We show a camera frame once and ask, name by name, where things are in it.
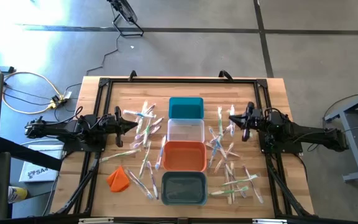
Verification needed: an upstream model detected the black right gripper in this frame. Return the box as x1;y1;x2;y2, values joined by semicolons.
229;101;256;142

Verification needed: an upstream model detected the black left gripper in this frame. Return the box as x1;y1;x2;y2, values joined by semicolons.
106;106;139;148

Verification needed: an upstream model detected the blue toothbrush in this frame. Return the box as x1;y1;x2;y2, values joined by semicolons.
122;109;157;119
208;139;222;169
155;135;167;171
208;126;227;160
124;168;154;200

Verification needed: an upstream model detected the grey toothbrush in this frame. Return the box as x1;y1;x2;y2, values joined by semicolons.
224;164;247;199

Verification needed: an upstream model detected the clear plastic bin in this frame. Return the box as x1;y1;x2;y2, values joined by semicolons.
167;118;205;143

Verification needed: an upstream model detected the blue plastic bin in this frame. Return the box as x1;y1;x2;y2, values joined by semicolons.
168;96;204;120

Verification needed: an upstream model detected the orange folded cloth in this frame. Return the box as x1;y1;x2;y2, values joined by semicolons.
106;166;131;193

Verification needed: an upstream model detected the orange plastic bin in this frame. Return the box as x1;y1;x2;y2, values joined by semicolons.
162;141;208;172

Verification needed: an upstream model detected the yellow power plug splitter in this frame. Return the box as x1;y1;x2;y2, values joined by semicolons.
47;95;68;110

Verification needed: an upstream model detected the dark grey plastic bin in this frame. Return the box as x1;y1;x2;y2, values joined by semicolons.
160;170;208;207

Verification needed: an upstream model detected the white printed cardboard box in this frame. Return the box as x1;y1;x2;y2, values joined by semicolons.
19;144;65;183

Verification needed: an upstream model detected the black desk beam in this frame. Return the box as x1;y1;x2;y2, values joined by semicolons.
0;136;63;172

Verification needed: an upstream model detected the black floor fan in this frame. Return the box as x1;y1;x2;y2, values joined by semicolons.
106;0;145;37

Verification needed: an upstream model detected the yellow white can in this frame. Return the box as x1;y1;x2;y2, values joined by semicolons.
7;185;29;203

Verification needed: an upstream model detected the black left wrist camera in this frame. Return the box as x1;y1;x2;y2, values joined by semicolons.
104;114;116;130

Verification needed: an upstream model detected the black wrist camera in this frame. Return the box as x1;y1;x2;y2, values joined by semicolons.
252;109;264;126
104;114;116;130

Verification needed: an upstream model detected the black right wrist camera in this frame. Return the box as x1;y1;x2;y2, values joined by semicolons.
252;109;264;126

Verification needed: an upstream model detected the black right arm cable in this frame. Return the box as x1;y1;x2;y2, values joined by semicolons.
263;106;321;153

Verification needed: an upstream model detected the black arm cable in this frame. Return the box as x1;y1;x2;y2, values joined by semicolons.
263;106;321;153
54;105;111;125

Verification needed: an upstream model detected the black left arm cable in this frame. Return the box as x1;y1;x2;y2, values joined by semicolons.
54;105;111;125

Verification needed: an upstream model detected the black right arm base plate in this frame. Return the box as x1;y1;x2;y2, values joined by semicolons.
258;130;304;155

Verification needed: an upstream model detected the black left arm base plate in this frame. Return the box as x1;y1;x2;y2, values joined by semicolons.
61;136;108;153

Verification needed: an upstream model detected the black fan cable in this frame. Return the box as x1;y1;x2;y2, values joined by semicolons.
85;34;121;77

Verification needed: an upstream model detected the silver bracket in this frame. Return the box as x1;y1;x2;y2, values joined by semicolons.
252;218;288;224
78;217;114;224

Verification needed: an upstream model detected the yellow extension cable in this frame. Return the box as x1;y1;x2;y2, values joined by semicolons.
0;51;68;115

